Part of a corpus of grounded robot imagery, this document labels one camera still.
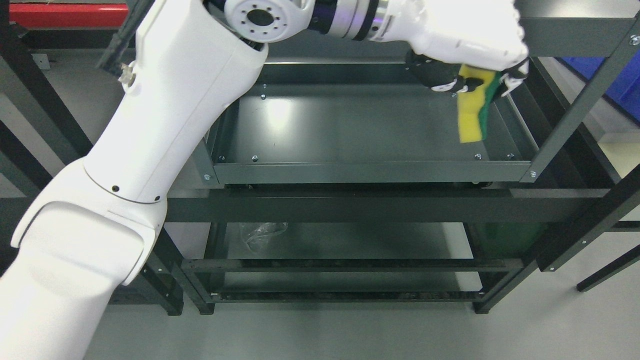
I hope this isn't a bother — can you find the red panel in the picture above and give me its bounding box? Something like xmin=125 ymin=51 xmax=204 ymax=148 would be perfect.
xmin=8 ymin=2 xmax=130 ymax=28

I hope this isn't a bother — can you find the blue plastic bin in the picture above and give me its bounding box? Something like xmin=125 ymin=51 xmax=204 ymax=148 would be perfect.
xmin=560 ymin=52 xmax=640 ymax=125

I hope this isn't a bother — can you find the black metal shelf rack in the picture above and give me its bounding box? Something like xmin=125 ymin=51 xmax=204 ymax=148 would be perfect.
xmin=1 ymin=0 xmax=115 ymax=274

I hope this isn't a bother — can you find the green yellow sponge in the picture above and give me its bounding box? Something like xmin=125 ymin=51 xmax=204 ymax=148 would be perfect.
xmin=457 ymin=64 xmax=501 ymax=144

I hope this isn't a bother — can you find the clear plastic bag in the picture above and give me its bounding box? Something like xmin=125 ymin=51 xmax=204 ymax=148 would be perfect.
xmin=238 ymin=222 xmax=290 ymax=253

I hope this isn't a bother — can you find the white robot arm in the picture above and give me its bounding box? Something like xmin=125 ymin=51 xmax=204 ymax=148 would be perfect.
xmin=1 ymin=0 xmax=381 ymax=360

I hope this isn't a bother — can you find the grey metal shelving unit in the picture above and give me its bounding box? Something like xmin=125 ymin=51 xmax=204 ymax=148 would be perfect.
xmin=140 ymin=0 xmax=639 ymax=316

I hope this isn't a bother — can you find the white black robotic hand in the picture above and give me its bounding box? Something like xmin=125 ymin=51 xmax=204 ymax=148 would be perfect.
xmin=368 ymin=0 xmax=530 ymax=97

